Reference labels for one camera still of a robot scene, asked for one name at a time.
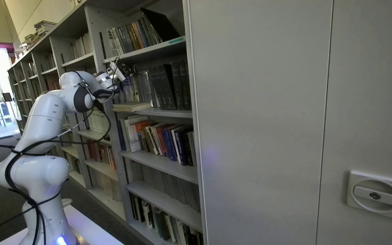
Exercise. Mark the grey metal bookshelf right unit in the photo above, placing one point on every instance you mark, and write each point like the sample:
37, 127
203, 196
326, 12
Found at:
154, 147

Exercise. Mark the grey metal bookshelf left unit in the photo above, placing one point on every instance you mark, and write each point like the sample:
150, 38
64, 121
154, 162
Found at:
64, 104

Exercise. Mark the pile of flat books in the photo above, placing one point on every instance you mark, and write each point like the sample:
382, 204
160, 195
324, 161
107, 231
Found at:
130, 108

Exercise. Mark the white cabinet lock handle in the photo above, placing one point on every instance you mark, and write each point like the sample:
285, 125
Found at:
369, 192

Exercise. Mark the grey metal bookshelf unit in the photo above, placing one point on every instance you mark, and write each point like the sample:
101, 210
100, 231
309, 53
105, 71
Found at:
154, 147
64, 104

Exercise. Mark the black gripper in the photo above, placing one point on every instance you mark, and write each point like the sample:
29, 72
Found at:
116, 72

